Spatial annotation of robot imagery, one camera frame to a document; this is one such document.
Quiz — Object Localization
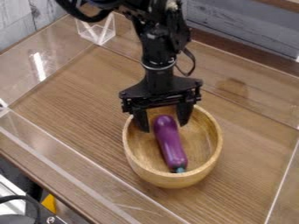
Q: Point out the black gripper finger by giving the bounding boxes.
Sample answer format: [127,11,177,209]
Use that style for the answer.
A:
[177,102,194,126]
[134,109,150,133]

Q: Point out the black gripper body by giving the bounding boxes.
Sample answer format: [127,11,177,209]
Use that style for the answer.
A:
[118,66,205,116]

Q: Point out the purple toy eggplant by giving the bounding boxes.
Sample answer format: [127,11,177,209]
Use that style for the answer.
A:
[154,115,189,173]

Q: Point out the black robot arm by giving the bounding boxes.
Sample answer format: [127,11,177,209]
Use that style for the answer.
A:
[55,0,203,132]

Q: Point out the brown wooden bowl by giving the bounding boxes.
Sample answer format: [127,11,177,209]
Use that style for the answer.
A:
[122,106,223,189]

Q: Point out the yellow black device corner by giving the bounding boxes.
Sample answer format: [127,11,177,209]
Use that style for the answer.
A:
[24,193,70,224]

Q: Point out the black cable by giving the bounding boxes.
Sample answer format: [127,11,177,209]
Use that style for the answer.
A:
[174,47,197,78]

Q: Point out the clear acrylic tray enclosure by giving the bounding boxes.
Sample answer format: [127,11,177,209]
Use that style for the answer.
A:
[0,17,299,224]

